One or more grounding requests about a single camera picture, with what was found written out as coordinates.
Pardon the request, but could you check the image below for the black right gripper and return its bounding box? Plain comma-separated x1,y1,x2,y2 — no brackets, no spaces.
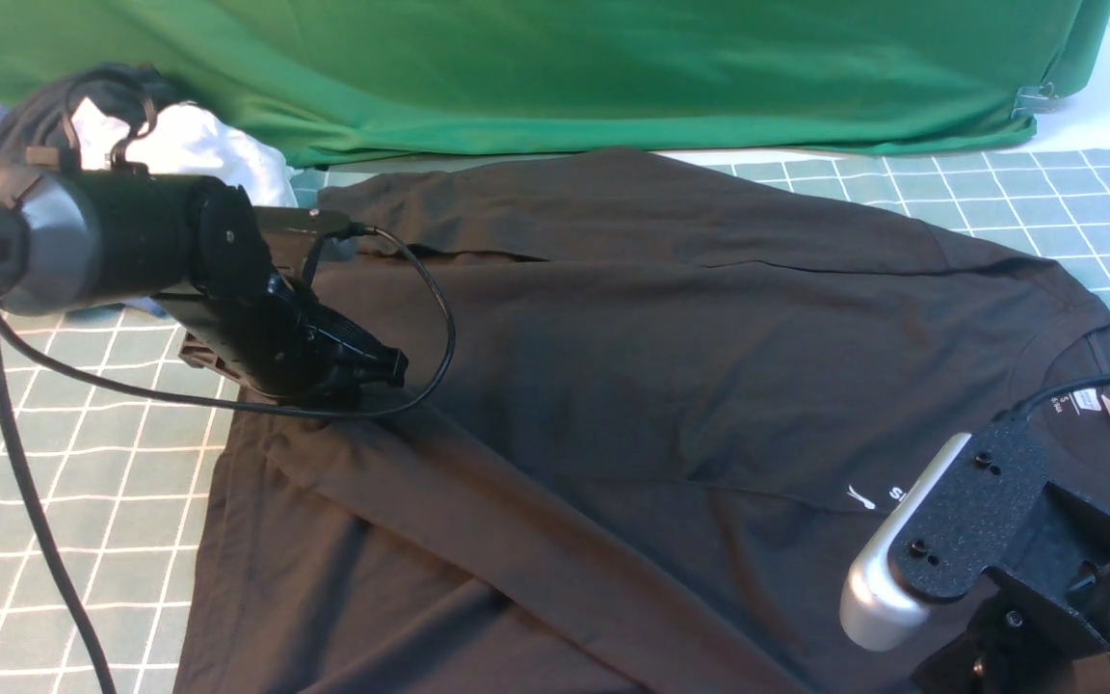
911,485,1110,693

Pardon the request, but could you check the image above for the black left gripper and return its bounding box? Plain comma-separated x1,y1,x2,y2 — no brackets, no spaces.
153,177,410,412

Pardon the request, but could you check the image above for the gray long sleeve shirt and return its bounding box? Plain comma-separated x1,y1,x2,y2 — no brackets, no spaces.
173,149,1110,693

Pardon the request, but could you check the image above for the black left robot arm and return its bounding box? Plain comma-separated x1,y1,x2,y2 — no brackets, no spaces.
0,165,408,406

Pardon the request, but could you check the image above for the white crumpled shirt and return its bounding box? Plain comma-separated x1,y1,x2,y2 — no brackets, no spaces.
73,98,299,209

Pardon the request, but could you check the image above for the dark gray crumpled shirt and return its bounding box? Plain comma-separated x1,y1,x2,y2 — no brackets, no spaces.
0,63,180,168

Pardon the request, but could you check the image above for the green grid table mat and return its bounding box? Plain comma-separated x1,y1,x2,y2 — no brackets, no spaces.
0,148,1110,693

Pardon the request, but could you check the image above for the green backdrop cloth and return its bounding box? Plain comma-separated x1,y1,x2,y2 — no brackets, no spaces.
0,1,1110,167

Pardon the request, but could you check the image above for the metal binder clip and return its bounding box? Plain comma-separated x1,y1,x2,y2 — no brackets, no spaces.
1009,82,1061,121

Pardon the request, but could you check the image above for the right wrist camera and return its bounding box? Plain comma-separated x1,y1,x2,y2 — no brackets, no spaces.
838,414,1073,652

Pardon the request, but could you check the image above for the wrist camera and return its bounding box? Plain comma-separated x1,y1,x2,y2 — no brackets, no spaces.
253,207,369,271
838,414,1073,652

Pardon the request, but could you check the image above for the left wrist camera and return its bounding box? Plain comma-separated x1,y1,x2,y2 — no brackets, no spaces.
253,207,369,271

